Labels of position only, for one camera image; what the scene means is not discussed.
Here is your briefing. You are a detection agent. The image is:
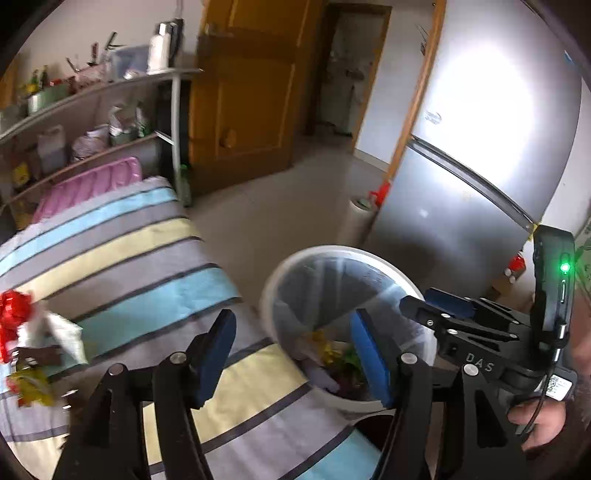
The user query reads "translucent plastic bin liner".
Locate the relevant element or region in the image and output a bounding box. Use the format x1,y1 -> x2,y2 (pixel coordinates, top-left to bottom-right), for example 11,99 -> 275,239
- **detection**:
270,256 -> 430,402

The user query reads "red snack wrapper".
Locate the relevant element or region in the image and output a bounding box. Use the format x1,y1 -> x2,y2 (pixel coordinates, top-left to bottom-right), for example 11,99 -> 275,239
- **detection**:
0,290 -> 37,365

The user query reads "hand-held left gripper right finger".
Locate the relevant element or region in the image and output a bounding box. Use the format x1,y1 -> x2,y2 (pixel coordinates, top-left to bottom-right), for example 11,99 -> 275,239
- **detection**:
349,308 -> 525,480

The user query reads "small red plastic object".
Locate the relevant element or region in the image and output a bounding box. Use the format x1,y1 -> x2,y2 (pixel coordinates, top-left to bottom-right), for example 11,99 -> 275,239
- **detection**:
368,181 -> 392,208

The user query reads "striped blanket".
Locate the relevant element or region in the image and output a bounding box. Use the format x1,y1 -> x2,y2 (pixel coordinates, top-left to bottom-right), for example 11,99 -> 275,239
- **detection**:
0,175 -> 384,480

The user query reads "yellow snack wrapper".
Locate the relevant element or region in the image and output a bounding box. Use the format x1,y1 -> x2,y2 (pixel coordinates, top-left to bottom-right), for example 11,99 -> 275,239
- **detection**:
6,367 -> 56,409
316,330 -> 345,365

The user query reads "white electric kettle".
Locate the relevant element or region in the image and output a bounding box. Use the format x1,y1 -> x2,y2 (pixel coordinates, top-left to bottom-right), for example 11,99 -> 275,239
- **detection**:
147,19 -> 182,75

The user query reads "silvery plastic wrapper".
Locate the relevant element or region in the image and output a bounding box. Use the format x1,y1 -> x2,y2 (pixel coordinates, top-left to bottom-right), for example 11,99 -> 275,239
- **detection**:
18,311 -> 89,365

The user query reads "clear plastic storage box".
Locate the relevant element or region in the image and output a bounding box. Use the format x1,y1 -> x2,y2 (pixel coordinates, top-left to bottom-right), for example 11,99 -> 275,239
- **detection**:
111,44 -> 151,81

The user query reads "plastic oil jug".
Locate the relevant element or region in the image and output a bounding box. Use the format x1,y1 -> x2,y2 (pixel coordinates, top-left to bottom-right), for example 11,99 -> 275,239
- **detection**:
37,124 -> 68,174

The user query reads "person's right forearm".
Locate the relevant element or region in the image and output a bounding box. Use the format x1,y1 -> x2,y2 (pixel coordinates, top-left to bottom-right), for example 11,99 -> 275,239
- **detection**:
567,342 -> 591,444

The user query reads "white plastic bag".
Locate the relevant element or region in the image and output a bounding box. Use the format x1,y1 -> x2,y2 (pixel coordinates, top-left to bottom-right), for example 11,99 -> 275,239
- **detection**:
108,102 -> 144,139

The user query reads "plastic bag with food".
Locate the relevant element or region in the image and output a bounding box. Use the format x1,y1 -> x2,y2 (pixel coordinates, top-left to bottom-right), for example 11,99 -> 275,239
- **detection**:
71,129 -> 109,160

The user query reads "white round waste bin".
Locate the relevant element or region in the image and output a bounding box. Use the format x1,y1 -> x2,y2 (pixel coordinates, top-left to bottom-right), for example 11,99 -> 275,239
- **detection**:
259,246 -> 437,414

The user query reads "person's right hand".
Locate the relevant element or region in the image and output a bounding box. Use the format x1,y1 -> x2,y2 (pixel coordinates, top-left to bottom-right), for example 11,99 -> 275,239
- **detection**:
507,397 -> 568,450

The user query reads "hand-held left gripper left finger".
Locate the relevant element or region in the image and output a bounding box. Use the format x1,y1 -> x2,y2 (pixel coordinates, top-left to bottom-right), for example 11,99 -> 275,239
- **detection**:
53,308 -> 237,480

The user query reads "green floor bottle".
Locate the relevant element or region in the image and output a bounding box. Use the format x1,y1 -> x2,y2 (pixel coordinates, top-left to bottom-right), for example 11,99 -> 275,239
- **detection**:
178,164 -> 192,208

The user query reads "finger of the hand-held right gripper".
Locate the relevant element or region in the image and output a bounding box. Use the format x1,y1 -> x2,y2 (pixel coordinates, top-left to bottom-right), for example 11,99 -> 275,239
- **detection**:
424,288 -> 532,326
399,296 -> 522,341

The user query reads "green enamel pot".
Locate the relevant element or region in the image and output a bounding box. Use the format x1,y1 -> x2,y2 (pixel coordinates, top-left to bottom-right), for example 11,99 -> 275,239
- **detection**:
28,85 -> 70,116

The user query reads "green snack wrapper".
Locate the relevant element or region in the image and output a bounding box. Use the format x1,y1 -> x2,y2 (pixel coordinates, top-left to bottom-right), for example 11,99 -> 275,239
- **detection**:
342,346 -> 365,374

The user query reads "yellow label bottle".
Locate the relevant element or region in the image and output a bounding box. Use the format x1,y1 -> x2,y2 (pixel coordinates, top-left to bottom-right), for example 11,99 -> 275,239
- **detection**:
11,157 -> 31,190

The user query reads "pink plastic tray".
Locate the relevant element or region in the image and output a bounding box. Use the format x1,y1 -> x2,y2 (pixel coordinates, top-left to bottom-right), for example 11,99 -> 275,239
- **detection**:
32,157 -> 143,224

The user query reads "white paper roll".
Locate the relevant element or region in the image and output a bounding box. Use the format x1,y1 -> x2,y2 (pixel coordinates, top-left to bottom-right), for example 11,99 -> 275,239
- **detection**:
339,196 -> 377,247

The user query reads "pink utensil basket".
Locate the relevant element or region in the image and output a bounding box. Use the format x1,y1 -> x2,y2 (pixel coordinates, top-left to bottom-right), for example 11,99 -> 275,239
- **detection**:
74,68 -> 107,90

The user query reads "white cloth pouch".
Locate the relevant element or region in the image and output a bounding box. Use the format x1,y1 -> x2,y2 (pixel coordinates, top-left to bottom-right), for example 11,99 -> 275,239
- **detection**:
305,362 -> 340,393

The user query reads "brown snack wrapper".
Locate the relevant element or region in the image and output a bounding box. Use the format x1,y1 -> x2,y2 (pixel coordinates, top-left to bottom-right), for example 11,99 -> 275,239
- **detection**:
14,346 -> 63,370

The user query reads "silver refrigerator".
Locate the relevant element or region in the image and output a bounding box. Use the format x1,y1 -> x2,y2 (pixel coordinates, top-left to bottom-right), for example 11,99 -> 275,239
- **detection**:
367,0 -> 583,278

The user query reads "metal shelf rack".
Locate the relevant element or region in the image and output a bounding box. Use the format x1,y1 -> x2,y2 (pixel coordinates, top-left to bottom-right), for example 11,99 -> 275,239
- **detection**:
0,67 -> 204,217

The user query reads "wooden door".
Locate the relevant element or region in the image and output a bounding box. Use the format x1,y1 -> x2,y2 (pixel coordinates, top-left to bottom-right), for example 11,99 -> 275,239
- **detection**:
189,0 -> 328,195

